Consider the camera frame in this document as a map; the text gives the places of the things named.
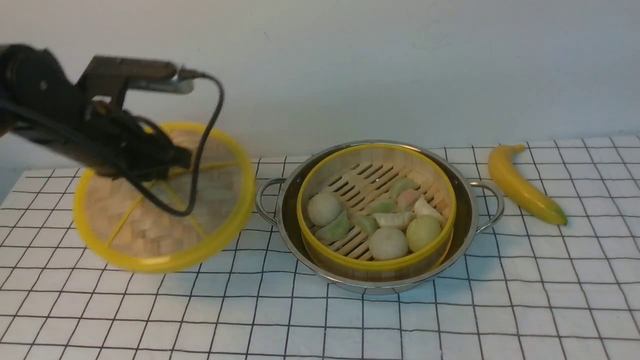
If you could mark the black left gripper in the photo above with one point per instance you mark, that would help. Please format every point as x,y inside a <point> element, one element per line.
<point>121,140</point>

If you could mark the yellow bamboo steamer lid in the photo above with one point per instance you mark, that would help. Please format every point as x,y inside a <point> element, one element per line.
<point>115,221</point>

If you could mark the yellow bamboo steamer basket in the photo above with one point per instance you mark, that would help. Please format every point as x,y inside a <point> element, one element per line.
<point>368,180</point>

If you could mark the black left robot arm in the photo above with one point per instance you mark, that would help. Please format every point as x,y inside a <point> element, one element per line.
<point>40,104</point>

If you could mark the stainless steel pot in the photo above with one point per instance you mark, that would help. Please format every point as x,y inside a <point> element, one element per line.
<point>274,201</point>

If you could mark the white round bun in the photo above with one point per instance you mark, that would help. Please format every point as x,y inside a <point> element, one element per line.
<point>324,208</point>

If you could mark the white bun front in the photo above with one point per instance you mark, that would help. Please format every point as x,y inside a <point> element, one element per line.
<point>388,243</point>

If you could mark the white dumpling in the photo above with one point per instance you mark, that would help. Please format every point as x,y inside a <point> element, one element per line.
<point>400,220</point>

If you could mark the pink dumpling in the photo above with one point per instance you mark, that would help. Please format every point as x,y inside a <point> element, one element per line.
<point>407,199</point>

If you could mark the yellow-green round bun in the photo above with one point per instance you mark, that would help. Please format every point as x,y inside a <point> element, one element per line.
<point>421,232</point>

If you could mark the yellow banana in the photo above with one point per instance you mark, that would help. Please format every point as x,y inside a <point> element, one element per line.
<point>514,185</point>

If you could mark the white checkered tablecloth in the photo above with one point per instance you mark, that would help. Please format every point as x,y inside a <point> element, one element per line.
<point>525,290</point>

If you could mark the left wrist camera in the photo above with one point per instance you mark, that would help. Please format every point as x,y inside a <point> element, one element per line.
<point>108,78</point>

